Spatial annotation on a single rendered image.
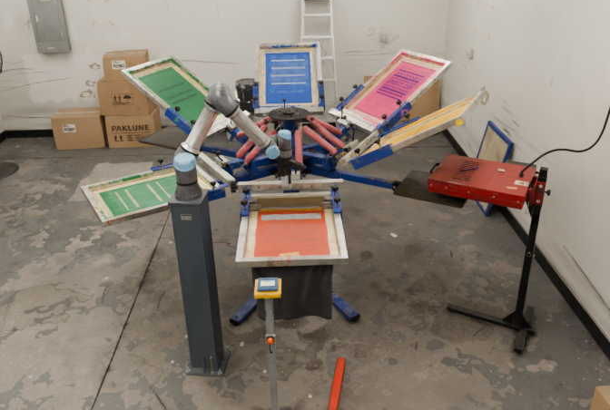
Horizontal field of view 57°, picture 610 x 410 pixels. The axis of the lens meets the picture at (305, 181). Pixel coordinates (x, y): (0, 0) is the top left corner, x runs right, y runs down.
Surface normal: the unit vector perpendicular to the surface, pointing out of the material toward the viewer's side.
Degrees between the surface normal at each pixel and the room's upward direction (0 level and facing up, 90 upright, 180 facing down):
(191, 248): 90
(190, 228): 90
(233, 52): 90
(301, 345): 0
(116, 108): 92
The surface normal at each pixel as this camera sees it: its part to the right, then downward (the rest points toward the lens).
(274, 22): 0.03, 0.42
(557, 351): -0.02, -0.91
